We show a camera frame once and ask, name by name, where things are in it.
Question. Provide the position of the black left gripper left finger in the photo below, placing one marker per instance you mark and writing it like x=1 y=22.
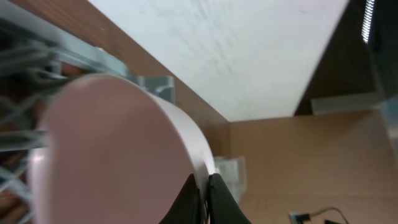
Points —
x=187 y=207

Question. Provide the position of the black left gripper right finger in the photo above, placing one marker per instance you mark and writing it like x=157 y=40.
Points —
x=222 y=206

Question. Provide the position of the grey dishwasher rack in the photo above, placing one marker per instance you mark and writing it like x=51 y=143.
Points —
x=37 y=60

